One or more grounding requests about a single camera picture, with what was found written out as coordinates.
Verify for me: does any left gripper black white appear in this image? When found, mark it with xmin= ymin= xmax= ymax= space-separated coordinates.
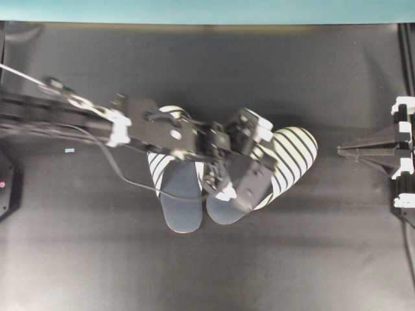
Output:
xmin=202 ymin=108 xmax=276 ymax=211

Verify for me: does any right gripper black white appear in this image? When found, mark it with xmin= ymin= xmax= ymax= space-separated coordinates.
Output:
xmin=337 ymin=96 xmax=414 ymax=209

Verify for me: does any striped slipper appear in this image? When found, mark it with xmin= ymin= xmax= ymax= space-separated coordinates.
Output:
xmin=147 ymin=106 xmax=204 ymax=233
xmin=206 ymin=126 xmax=318 ymax=225

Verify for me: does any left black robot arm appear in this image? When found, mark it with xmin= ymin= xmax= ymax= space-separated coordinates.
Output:
xmin=1 ymin=78 xmax=278 ymax=212

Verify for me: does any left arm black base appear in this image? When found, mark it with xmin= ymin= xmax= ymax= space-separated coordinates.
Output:
xmin=1 ymin=150 xmax=23 ymax=222

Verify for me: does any black mat on table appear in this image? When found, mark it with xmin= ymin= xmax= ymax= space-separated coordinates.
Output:
xmin=1 ymin=21 xmax=414 ymax=310

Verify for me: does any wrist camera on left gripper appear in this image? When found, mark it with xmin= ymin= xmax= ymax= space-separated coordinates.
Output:
xmin=224 ymin=108 xmax=273 ymax=156

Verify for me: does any black cable right side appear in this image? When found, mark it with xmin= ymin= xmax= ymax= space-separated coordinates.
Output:
xmin=400 ymin=210 xmax=415 ymax=311

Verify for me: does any right black aluminium rail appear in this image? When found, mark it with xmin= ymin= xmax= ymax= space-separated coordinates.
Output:
xmin=398 ymin=23 xmax=414 ymax=97

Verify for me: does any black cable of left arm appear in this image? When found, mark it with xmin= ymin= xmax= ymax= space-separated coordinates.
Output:
xmin=64 ymin=124 xmax=205 ymax=203

